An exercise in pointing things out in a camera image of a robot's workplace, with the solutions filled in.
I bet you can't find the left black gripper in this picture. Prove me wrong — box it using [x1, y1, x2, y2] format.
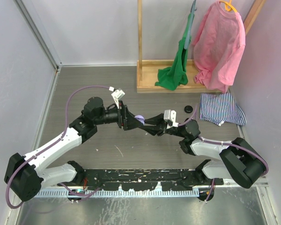
[94, 100, 143, 130]

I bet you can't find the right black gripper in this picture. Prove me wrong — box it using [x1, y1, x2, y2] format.
[139, 113, 187, 138]

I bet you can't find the black round earbud case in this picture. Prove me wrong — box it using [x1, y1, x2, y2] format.
[184, 105, 193, 113]

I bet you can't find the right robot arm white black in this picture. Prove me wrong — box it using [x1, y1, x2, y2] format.
[137, 111, 269, 189]

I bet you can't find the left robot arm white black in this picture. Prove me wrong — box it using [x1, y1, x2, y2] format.
[4, 97, 145, 202]

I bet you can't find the green cloth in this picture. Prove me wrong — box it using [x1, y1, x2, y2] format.
[155, 14, 192, 91]

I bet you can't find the wooden clothes rack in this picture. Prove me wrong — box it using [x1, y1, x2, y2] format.
[136, 0, 265, 93]

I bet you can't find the blue white striped cloth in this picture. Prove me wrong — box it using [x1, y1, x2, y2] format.
[199, 93, 246, 126]

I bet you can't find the pink t-shirt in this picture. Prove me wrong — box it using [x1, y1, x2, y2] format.
[192, 1, 245, 93]

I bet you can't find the blue clothes hanger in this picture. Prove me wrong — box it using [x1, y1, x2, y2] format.
[184, 0, 197, 50]

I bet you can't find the orange clothes hanger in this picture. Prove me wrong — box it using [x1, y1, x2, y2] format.
[219, 0, 238, 13]

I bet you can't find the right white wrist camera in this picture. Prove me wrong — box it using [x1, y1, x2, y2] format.
[163, 110, 178, 129]

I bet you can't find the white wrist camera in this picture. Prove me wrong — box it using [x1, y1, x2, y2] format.
[163, 110, 178, 129]
[109, 86, 125, 109]

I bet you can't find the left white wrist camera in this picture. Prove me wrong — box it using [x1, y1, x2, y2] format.
[109, 86, 125, 109]

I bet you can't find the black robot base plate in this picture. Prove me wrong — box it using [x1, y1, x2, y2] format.
[57, 168, 225, 192]

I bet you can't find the slotted grey cable duct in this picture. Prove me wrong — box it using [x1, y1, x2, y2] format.
[36, 186, 200, 198]

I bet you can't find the aluminium corner frame profile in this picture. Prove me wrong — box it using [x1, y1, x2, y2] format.
[14, 0, 62, 71]

